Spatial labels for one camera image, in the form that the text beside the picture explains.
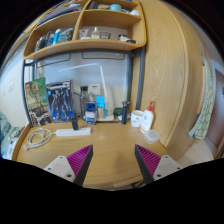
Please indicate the black charger plug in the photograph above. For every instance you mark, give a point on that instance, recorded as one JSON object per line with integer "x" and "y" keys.
{"x": 75, "y": 125}

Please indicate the black electric shaver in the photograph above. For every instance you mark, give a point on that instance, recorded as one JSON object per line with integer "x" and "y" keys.
{"x": 125, "y": 111}

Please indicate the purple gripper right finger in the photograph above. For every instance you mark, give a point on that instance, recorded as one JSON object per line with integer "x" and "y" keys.
{"x": 154, "y": 167}

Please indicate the wooden wall shelf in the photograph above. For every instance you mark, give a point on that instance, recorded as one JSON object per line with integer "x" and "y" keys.
{"x": 118, "y": 30}

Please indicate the white mug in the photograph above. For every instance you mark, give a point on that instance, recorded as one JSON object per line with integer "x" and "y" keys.
{"x": 136, "y": 118}

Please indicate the light blue small box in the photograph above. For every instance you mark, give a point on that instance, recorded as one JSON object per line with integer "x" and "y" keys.
{"x": 100, "y": 101}

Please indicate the blue robot toy box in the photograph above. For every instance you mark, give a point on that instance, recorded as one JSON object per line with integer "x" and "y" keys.
{"x": 60, "y": 101}

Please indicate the green Groot toy box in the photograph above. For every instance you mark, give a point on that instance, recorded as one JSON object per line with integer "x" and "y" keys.
{"x": 37, "y": 102}

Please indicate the white power strip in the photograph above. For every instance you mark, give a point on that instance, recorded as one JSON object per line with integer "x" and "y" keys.
{"x": 71, "y": 132}

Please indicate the clear plastic container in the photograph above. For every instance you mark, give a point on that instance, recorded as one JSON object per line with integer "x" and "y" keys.
{"x": 152, "y": 136}

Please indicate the blue tube on shelf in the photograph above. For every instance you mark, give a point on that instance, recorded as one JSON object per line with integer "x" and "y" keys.
{"x": 56, "y": 36}

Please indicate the green patterned towel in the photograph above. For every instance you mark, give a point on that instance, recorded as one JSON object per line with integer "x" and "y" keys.
{"x": 201, "y": 125}

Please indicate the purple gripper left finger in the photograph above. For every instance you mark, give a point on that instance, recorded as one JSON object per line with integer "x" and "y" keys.
{"x": 74, "y": 167}

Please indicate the blue ink bottle box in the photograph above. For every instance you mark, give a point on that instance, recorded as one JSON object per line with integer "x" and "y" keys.
{"x": 90, "y": 113}

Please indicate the white lotion pump bottle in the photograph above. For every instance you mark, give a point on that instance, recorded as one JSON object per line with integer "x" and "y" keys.
{"x": 147, "y": 118}

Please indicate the teal cup on shelf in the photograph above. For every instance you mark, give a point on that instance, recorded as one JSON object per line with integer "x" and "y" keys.
{"x": 115, "y": 7}

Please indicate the white desk lamp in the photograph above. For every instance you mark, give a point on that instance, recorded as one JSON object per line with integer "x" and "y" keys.
{"x": 95, "y": 90}

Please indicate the perfume bottle on shelf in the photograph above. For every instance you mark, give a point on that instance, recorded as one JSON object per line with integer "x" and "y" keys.
{"x": 95, "y": 33}

